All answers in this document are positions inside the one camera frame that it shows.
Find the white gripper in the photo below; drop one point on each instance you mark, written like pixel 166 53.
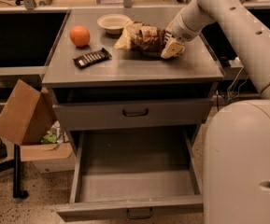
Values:
pixel 181 29

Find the brown chip bag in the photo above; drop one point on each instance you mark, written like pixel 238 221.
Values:
pixel 143 38

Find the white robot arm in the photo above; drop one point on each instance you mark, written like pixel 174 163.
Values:
pixel 236 165

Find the grey drawer cabinet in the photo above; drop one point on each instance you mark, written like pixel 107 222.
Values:
pixel 127 76

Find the closed grey top drawer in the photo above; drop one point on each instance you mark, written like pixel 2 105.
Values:
pixel 132 114

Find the open grey middle drawer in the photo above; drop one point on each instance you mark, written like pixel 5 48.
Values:
pixel 135 173

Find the white paper bowl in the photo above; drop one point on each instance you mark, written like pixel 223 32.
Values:
pixel 113 24

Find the black snack bar wrapper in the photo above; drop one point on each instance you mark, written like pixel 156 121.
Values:
pixel 92 58

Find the orange fruit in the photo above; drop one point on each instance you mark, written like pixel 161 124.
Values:
pixel 80 36

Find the green snack packet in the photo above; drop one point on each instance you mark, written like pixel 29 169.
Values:
pixel 49 138

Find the brown cardboard box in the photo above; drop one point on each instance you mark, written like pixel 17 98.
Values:
pixel 26 117

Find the black metal stand leg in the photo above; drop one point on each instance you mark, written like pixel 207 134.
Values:
pixel 15 165

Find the black plug adapter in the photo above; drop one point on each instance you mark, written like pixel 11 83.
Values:
pixel 3 150

